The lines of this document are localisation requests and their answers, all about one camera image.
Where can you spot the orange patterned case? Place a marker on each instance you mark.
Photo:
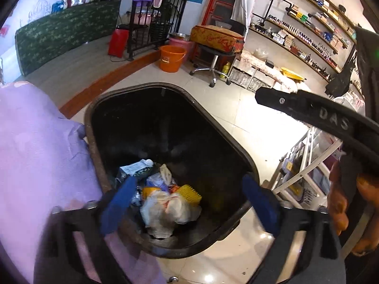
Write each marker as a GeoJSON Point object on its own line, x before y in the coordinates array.
{"type": "Point", "coordinates": [216, 39]}

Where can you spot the black metal rack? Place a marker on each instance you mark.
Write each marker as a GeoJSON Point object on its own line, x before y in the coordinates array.
{"type": "Point", "coordinates": [139, 35]}

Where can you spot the white plastic bag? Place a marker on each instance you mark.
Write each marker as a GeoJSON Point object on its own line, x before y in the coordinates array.
{"type": "Point", "coordinates": [165, 213]}

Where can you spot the red suitcase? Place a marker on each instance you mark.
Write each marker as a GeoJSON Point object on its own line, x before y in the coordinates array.
{"type": "Point", "coordinates": [118, 43]}

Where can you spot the potted green plant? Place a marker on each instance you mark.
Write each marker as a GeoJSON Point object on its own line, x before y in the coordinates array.
{"type": "Point", "coordinates": [161, 32]}

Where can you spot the person's right hand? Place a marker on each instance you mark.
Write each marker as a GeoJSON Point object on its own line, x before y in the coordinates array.
{"type": "Point", "coordinates": [368, 213]}

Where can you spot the white hanging cloth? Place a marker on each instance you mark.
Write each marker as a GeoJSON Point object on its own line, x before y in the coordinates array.
{"type": "Point", "coordinates": [245, 0]}

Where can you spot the white low cabinet with baskets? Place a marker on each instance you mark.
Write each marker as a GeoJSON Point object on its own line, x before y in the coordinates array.
{"type": "Point", "coordinates": [251, 78]}

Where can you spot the purple bed sheet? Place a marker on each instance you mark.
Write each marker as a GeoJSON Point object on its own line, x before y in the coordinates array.
{"type": "Point", "coordinates": [35, 139]}

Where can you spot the swivel stool with chrome base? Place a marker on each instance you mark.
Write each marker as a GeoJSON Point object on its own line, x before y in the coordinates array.
{"type": "Point", "coordinates": [211, 62]}

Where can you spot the pink plastic basin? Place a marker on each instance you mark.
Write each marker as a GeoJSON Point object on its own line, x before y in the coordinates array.
{"type": "Point", "coordinates": [190, 48]}

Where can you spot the orange yellow wrapper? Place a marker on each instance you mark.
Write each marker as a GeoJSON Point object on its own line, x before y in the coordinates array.
{"type": "Point", "coordinates": [151, 191]}

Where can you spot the wall shelves with products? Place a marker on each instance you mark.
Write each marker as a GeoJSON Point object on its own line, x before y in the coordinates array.
{"type": "Point", "coordinates": [302, 32]}

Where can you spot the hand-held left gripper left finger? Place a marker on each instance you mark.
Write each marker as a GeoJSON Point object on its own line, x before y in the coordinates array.
{"type": "Point", "coordinates": [118, 204]}

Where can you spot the metal basin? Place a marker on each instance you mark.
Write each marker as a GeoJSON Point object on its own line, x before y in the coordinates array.
{"type": "Point", "coordinates": [179, 37]}

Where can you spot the white paper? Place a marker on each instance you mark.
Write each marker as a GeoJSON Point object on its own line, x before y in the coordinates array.
{"type": "Point", "coordinates": [165, 173]}

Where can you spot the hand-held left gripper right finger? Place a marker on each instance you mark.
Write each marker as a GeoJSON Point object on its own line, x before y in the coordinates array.
{"type": "Point", "coordinates": [260, 207]}

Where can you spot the red metal cabinet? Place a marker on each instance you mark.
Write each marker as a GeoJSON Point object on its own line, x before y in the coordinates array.
{"type": "Point", "coordinates": [222, 3]}

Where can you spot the small black box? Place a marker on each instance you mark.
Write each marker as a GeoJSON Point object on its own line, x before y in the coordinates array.
{"type": "Point", "coordinates": [269, 63]}

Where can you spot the yellow tray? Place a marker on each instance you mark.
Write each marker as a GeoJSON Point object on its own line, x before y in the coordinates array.
{"type": "Point", "coordinates": [291, 74]}

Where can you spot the yellow plastic brush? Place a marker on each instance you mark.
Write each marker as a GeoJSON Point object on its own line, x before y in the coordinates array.
{"type": "Point", "coordinates": [189, 193]}

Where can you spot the yellow bottle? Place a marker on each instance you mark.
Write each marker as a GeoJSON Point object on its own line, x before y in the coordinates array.
{"type": "Point", "coordinates": [226, 69]}

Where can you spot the purple plastic packet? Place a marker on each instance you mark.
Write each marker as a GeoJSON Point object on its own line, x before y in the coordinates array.
{"type": "Point", "coordinates": [157, 182]}

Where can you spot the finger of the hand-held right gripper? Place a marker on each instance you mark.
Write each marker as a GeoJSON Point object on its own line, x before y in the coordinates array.
{"type": "Point", "coordinates": [343, 80]}
{"type": "Point", "coordinates": [314, 109]}

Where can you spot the pink plastic tub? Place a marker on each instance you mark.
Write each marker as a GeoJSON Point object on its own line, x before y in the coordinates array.
{"type": "Point", "coordinates": [142, 18]}

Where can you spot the black plastic trash bin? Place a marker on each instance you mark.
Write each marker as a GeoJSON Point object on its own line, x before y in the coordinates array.
{"type": "Point", "coordinates": [165, 124]}

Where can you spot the orange plastic bucket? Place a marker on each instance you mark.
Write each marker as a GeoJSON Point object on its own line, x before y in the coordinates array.
{"type": "Point", "coordinates": [171, 59]}

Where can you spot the blue white carton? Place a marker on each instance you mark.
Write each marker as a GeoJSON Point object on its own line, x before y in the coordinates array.
{"type": "Point", "coordinates": [136, 168]}

